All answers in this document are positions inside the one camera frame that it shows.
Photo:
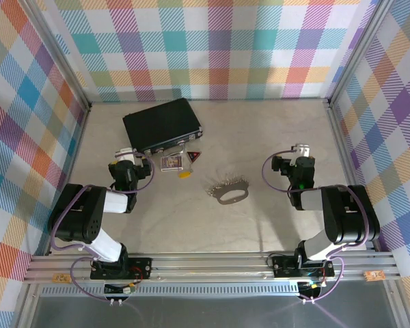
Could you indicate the key with yellow tag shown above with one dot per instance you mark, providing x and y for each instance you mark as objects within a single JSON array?
[{"x": 184, "y": 175}]

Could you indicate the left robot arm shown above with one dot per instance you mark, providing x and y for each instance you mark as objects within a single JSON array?
[{"x": 75, "y": 212}]

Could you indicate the black briefcase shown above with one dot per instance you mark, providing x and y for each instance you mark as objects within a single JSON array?
[{"x": 160, "y": 126}]

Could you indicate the black red triangle tag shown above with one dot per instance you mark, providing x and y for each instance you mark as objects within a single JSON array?
[{"x": 193, "y": 156}]

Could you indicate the green power connector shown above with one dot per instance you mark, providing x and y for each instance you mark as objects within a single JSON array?
[
  {"x": 314, "y": 284},
  {"x": 130, "y": 290}
]

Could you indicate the small orange circuit board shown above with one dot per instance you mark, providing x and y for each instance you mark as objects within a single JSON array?
[
  {"x": 62, "y": 278},
  {"x": 374, "y": 275}
]

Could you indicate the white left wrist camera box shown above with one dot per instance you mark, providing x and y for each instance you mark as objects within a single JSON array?
[{"x": 126, "y": 155}]

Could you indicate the aluminium side rail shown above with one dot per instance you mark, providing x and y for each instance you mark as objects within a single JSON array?
[
  {"x": 346, "y": 160},
  {"x": 78, "y": 143}
]

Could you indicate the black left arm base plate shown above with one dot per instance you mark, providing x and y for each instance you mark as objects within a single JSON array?
[{"x": 140, "y": 266}]

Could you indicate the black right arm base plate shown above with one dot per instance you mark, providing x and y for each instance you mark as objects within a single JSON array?
[{"x": 283, "y": 266}]

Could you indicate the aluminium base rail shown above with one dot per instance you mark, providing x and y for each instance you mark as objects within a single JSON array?
[{"x": 208, "y": 268}]

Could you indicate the aluminium corner post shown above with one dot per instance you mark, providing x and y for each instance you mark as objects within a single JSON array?
[
  {"x": 358, "y": 51},
  {"x": 59, "y": 54}
]

